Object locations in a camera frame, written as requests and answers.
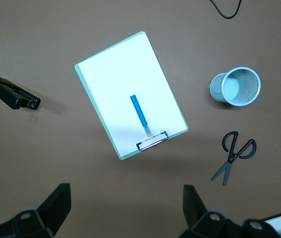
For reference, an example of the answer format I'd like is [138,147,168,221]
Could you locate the black cable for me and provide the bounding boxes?
[209,0,242,19]

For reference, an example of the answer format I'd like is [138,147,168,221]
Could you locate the white paper sheet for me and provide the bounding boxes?
[77,32,188,156]

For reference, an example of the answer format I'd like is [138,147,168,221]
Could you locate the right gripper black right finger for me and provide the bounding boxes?
[177,184,281,238]

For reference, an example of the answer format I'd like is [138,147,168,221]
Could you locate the black stapler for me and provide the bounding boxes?
[0,76,42,111]

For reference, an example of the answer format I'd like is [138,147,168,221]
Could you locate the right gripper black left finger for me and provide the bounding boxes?
[0,183,72,238]

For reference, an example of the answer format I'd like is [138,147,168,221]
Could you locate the light blue mesh pen cup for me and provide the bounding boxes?
[209,66,262,107]

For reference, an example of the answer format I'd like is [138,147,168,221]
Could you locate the teal clipboard with metal clip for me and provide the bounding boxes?
[74,30,189,161]

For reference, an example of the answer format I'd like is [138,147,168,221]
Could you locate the blue marker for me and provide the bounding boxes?
[129,93,154,137]

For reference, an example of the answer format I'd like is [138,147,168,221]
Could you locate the black and blue scissors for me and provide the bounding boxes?
[211,131,257,187]

